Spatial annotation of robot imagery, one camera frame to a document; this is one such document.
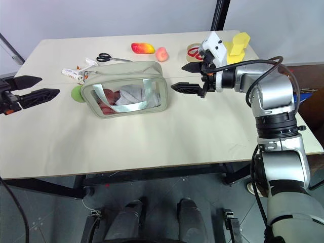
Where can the yellow hexagonal block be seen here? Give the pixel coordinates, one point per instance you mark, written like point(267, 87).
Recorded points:
point(240, 41)

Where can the black upright pole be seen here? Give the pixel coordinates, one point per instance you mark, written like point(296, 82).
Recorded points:
point(220, 14)

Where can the red yellow toy mango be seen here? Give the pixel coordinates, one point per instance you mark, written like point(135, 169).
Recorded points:
point(141, 48)

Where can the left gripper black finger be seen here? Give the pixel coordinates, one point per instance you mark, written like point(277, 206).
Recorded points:
point(38, 97)
point(25, 82)

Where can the green ball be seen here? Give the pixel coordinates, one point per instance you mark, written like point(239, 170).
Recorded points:
point(76, 94)

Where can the blue flat item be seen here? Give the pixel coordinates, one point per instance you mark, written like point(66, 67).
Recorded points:
point(307, 95)

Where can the clear beige toiletry bag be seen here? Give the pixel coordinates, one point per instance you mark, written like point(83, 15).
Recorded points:
point(126, 72)

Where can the tan round tape roll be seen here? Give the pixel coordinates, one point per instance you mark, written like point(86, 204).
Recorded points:
point(190, 46)

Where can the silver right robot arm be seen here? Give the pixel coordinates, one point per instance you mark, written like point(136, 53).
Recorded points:
point(276, 93)

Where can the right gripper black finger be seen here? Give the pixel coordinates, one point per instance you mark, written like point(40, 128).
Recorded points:
point(188, 88)
point(193, 67)

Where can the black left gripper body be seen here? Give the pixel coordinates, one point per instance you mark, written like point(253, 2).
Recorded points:
point(7, 97)

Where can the white round caster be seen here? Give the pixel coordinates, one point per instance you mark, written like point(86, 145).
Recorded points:
point(251, 188)

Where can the black table frame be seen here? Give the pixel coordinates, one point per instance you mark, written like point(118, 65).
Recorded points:
point(152, 174)

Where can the red cloth garment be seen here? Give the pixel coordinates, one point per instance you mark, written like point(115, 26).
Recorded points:
point(107, 97)

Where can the grey slanted metal bar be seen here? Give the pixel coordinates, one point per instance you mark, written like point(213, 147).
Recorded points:
point(11, 49)

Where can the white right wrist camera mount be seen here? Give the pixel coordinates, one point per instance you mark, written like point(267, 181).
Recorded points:
point(217, 49)

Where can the pink toy peach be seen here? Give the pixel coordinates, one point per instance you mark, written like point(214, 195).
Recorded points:
point(162, 54)

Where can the yellow flat plastic piece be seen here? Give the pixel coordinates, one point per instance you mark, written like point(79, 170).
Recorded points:
point(234, 58)

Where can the white cloth garment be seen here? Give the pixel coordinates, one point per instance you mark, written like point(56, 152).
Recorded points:
point(131, 95)

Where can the dark rounded shape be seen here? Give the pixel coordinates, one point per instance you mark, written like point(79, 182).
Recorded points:
point(126, 220)
point(189, 220)

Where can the small orange white piece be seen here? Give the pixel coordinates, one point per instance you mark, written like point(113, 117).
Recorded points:
point(79, 67)

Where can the black stand bracket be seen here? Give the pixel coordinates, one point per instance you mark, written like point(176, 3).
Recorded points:
point(89, 225)
point(233, 225)

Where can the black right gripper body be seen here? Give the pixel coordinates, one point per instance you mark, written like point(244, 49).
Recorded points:
point(208, 78)

